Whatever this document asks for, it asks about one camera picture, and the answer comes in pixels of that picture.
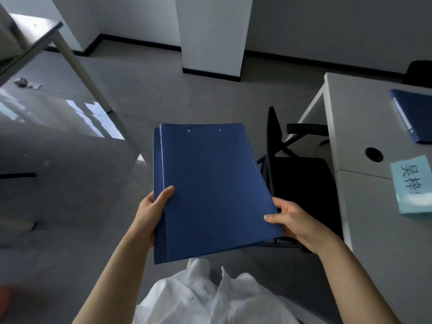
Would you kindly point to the person's right forearm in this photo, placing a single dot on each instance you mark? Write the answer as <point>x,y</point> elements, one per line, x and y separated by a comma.
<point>357,286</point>

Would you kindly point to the teal paper name card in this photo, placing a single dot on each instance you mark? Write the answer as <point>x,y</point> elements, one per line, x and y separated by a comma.
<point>410,185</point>

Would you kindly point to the person's left hand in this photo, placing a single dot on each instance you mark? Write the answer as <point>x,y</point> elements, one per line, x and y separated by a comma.
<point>145,219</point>

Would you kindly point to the black office chair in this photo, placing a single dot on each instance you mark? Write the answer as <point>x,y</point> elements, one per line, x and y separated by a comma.
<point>420,74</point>
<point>303,185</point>

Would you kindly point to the person's left forearm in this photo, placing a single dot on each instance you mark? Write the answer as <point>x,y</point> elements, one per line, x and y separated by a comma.
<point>111,283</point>

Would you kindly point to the crumpled paper scrap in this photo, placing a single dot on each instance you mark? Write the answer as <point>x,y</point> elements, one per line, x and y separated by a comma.
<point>22,82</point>

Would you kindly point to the person's right hand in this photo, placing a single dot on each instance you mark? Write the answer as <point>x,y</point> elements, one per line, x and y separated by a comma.
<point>303,229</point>

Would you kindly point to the white metal-leg table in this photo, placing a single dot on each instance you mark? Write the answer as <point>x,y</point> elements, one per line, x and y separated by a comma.
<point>20,40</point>

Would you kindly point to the person's white clothing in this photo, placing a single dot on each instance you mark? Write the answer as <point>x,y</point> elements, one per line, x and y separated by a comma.
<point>202,300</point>

